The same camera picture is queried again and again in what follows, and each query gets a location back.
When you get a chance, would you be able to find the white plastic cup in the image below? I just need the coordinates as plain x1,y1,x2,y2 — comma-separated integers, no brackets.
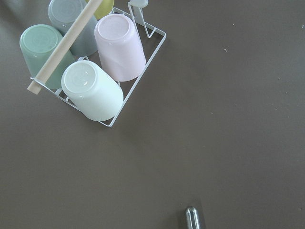
61,60,123,121

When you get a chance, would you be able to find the pink plastic cup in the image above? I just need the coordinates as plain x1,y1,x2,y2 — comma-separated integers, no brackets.
94,14,146,82

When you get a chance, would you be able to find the yellow plastic cup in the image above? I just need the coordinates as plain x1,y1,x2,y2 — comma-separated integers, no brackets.
94,0,114,20

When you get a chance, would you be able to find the grey plastic cup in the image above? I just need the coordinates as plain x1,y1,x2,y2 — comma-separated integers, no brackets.
48,0,98,57

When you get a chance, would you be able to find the green plastic cup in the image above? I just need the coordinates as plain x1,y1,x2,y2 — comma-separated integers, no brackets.
20,24,75,89

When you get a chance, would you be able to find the white wire cup rack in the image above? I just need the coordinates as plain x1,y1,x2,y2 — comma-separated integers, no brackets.
27,0,167,127

